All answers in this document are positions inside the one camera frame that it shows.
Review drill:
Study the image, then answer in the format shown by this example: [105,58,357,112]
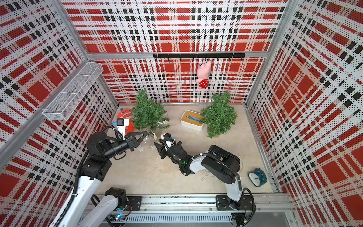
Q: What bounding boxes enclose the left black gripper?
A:
[103,131,147,159]

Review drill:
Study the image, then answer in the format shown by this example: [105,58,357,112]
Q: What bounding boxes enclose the clear star string light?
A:
[138,117,170,152]

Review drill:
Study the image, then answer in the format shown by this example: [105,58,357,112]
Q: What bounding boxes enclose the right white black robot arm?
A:
[154,138,256,214]

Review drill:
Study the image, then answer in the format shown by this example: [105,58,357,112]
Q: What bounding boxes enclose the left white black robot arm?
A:
[51,131,148,227]

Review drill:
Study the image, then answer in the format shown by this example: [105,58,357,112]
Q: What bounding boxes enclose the left small green christmas tree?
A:
[131,90,170,135]

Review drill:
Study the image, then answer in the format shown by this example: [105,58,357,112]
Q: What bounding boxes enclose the small green christmas tree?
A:
[200,91,237,139]
[131,90,170,135]

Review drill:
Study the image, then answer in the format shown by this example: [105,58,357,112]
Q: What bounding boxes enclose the right small green christmas tree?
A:
[200,91,237,139]

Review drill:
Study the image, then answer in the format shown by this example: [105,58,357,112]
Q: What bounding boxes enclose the red shark plush toy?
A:
[117,109,135,134]

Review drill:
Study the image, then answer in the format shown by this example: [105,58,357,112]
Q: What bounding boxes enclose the white tissue box wooden lid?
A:
[180,110,204,131]

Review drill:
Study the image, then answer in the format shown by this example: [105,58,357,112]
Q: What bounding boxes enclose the pink pig plush toy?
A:
[196,61,212,89]

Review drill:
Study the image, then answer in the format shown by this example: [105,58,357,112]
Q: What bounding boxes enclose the teal alarm clock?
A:
[248,168,268,187]

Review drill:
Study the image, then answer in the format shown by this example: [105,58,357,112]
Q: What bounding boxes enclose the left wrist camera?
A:
[112,118,130,140]

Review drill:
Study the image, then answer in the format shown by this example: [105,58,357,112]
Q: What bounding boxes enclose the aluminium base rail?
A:
[60,193,296,225]

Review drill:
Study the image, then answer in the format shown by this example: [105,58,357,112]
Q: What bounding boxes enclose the right clear string light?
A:
[201,155,241,184]

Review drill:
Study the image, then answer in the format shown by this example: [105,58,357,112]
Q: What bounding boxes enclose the white wire mesh basket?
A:
[43,62,103,121]

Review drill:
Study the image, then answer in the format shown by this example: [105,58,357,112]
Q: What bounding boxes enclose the black wall hook rail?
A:
[153,53,246,60]

